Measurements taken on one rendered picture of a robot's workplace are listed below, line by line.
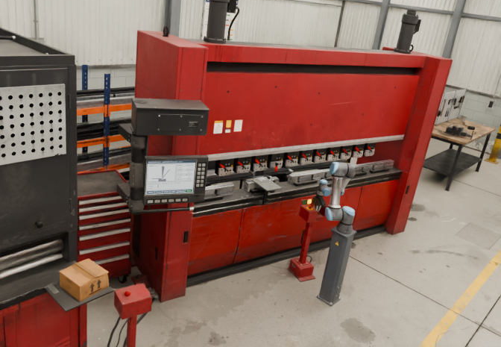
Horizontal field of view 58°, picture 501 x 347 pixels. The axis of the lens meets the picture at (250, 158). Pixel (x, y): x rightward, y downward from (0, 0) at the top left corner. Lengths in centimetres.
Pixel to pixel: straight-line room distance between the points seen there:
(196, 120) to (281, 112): 142
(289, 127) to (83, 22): 424
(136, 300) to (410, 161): 390
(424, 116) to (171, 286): 347
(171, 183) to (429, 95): 349
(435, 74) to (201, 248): 329
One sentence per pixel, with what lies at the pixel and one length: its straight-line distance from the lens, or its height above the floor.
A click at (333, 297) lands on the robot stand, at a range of 463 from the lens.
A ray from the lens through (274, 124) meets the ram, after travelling 437.
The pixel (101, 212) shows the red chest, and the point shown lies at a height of 83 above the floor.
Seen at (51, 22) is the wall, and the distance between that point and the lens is 745.
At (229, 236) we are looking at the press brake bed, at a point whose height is 48.
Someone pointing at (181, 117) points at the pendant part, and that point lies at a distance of 310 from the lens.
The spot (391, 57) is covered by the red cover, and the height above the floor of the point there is 227.
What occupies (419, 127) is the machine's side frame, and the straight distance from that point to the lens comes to 579.
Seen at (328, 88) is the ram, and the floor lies 192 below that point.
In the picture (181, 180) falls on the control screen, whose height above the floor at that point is 143.
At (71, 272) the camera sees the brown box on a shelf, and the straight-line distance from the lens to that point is 287.
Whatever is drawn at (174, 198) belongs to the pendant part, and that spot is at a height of 128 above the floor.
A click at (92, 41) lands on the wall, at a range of 776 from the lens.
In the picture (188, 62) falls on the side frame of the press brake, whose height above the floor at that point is 219.
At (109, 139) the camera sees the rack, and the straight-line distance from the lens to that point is 518.
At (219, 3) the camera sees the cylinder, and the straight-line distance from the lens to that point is 387.
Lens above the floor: 275
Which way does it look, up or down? 20 degrees down
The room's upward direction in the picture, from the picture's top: 8 degrees clockwise
